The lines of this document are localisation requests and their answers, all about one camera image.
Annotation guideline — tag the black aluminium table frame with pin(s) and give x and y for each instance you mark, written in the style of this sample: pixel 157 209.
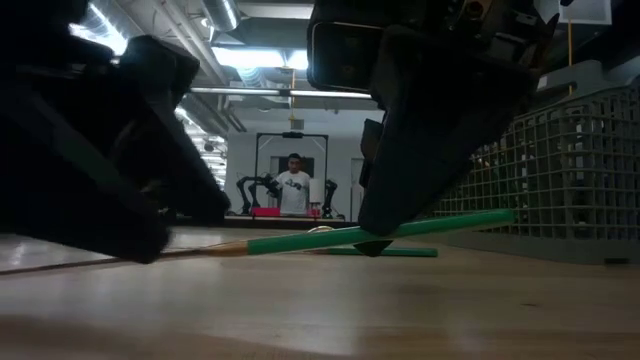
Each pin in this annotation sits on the black aluminium table frame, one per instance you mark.
pixel 280 222

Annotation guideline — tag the red box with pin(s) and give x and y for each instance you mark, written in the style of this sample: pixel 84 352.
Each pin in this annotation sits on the red box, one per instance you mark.
pixel 265 212

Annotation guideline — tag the white cylinder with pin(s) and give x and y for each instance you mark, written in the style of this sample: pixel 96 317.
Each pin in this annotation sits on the white cylinder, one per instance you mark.
pixel 315 191

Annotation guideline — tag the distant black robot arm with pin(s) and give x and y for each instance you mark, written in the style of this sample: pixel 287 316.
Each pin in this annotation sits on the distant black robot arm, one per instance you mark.
pixel 252 190
pixel 330 195

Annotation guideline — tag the person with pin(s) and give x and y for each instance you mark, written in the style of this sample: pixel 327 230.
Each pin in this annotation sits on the person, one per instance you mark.
pixel 294 192

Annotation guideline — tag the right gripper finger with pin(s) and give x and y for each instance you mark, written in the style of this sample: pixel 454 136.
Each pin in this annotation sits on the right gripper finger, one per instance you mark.
pixel 371 150
pixel 440 140

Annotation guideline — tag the grey mesh cutlery caddy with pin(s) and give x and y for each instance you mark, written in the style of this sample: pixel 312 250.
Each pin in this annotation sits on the grey mesh cutlery caddy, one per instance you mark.
pixel 575 190

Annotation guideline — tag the long ceiling light bar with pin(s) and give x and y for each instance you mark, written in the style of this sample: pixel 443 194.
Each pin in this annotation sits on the long ceiling light bar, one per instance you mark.
pixel 240 91

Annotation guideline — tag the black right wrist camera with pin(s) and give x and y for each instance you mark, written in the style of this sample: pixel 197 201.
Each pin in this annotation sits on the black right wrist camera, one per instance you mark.
pixel 345 55

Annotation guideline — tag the black gantry frame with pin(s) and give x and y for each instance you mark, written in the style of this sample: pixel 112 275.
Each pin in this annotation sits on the black gantry frame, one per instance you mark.
pixel 292 134

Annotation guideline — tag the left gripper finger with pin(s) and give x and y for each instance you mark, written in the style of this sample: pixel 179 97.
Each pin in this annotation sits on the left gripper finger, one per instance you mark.
pixel 165 100
pixel 60 175

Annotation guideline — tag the round silver ceiling duct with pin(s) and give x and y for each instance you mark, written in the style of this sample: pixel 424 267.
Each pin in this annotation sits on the round silver ceiling duct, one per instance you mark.
pixel 220 12

